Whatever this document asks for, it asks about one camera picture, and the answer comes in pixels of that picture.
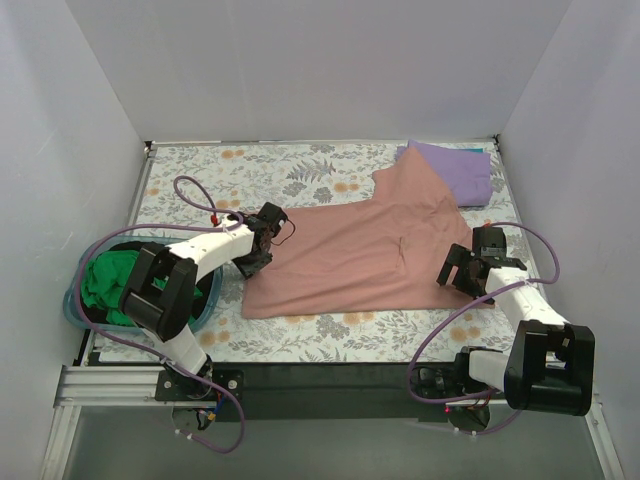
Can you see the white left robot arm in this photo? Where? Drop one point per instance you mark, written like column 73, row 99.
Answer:
column 160, row 290

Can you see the blue plastic basket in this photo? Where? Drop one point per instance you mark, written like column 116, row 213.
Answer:
column 210, row 300

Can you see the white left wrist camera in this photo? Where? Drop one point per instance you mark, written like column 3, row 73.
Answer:
column 218, row 218

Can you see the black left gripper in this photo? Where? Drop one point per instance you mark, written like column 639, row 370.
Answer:
column 254, row 263

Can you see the folded purple t shirt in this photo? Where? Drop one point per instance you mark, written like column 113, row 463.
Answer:
column 467, row 173

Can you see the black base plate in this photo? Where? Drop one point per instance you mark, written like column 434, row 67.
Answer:
column 305, row 391

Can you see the pink t shirt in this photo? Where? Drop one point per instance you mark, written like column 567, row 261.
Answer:
column 380, row 254

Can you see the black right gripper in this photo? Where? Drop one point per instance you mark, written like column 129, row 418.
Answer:
column 461, row 270

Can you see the green t shirt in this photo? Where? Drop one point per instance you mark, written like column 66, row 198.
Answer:
column 103, row 284

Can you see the aluminium frame rail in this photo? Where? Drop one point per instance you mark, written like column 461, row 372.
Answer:
column 134, row 386

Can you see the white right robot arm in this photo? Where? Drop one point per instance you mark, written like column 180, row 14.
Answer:
column 550, row 365

